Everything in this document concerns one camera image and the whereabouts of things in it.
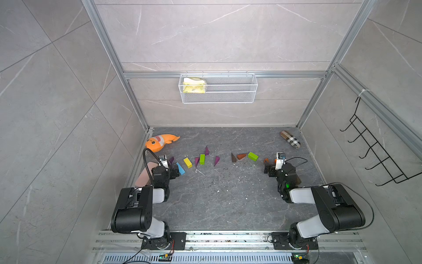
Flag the yellow rectangular block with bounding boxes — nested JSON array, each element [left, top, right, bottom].
[[184, 158, 193, 168]]

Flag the green rectangular block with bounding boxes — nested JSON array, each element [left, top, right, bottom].
[[200, 154, 206, 165]]

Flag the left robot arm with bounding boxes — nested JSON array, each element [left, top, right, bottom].
[[111, 162, 180, 250]]

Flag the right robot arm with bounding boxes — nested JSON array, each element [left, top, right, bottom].
[[264, 161, 366, 249]]

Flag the light blue flat block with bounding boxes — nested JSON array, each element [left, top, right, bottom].
[[176, 162, 185, 176]]

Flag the light green block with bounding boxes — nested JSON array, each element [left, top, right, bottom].
[[248, 152, 259, 162]]

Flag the orange fish plush toy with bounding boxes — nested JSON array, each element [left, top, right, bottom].
[[145, 134, 180, 153]]

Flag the plaid brown case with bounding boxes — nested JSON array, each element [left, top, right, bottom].
[[280, 130, 301, 149]]

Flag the yellow white cloth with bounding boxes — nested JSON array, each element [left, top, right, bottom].
[[182, 77, 207, 94]]

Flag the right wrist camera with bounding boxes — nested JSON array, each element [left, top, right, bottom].
[[275, 152, 286, 170]]

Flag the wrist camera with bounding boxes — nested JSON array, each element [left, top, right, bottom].
[[275, 152, 286, 170], [158, 155, 169, 169]]

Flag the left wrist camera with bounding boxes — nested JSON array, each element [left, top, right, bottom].
[[158, 155, 169, 169]]

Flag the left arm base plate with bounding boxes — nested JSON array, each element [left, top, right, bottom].
[[142, 232, 187, 250]]

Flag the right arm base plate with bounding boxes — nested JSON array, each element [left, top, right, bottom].
[[267, 232, 319, 250]]

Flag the white wire mesh basket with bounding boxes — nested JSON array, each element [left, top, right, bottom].
[[178, 73, 258, 104]]

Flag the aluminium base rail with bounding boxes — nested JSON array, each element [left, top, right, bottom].
[[88, 230, 372, 264]]

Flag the black wire hook rack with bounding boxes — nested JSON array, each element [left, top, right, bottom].
[[340, 97, 422, 187]]

